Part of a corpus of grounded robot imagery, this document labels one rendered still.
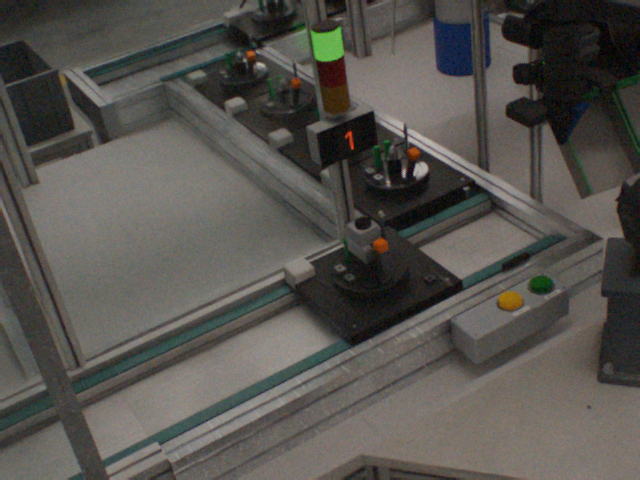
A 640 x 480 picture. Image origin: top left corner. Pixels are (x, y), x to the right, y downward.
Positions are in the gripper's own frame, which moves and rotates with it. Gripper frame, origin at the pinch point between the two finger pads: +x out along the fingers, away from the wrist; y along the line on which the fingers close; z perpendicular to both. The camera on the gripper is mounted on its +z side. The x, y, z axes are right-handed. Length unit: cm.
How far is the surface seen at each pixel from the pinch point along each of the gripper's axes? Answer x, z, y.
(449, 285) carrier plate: 27.9, 7.5, 18.9
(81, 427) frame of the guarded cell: 11, -3, 87
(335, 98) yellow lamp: -3.9, 29.0, 25.1
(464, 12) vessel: 21, 94, -52
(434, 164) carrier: 28, 44, -5
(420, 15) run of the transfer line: 38, 137, -66
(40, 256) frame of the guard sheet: 5, 32, 81
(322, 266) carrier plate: 28, 28, 33
